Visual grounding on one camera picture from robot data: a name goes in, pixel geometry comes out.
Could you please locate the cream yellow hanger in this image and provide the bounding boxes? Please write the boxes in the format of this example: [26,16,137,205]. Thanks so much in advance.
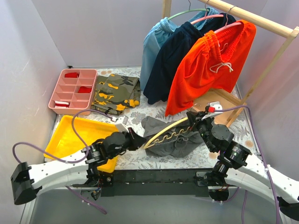
[143,110,193,149]

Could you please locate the grey shorts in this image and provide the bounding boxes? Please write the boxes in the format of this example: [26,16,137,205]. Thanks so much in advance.
[141,116,205,158]

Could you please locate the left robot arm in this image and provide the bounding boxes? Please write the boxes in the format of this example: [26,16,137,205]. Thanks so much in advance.
[10,128,146,205]

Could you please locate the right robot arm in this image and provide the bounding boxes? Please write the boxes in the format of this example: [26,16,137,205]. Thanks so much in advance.
[187,112,299,220]

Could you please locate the camouflage shorts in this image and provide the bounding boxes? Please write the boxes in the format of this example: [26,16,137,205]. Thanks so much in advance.
[91,74,141,115]

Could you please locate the orange shorts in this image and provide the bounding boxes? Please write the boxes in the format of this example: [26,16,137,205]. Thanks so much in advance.
[165,20,256,116]

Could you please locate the navy blue shorts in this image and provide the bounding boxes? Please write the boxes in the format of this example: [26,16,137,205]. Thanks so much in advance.
[143,8,236,105]

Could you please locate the light blue shorts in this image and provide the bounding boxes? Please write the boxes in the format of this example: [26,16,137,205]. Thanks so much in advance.
[140,17,210,91]

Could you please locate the pink hanger on orange shorts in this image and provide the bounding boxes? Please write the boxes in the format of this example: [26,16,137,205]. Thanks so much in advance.
[214,6,242,34]

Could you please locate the pink hanger on navy shorts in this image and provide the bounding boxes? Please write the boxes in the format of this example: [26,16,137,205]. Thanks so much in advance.
[191,12,223,25]

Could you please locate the green hanger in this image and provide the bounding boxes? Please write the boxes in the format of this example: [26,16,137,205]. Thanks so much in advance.
[168,0,209,20]

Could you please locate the wooden clothes rack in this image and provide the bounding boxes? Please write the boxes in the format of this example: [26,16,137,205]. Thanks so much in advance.
[162,0,299,128]

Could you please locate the yellow plastic tray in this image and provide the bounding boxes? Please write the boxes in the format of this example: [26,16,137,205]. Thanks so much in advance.
[43,114,119,173]

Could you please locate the red sock middle compartment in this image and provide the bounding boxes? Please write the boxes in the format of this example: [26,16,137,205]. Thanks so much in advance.
[78,86,92,93]

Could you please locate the red sock compartment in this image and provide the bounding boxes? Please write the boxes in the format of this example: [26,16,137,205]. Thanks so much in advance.
[78,86,92,93]
[64,72,79,78]

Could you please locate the pink divided organizer box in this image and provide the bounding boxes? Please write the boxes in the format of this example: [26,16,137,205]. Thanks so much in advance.
[48,69,98,115]

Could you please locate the red white striped sock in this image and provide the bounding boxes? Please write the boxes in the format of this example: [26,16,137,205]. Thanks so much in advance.
[55,101,70,107]

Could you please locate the red sock back compartment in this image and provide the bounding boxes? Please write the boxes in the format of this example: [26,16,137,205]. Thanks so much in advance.
[64,72,79,78]

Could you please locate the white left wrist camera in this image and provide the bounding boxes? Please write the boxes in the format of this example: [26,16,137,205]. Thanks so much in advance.
[115,116,131,133]

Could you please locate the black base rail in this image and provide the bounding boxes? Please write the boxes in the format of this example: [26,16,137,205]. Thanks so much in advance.
[72,169,231,203]

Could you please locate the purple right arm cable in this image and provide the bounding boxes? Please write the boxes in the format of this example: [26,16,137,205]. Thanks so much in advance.
[221,105,281,224]

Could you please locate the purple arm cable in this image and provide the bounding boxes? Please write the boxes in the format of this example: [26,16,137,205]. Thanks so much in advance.
[221,105,281,224]
[12,109,117,215]

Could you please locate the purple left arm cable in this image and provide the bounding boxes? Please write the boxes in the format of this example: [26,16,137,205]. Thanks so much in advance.
[12,109,117,215]

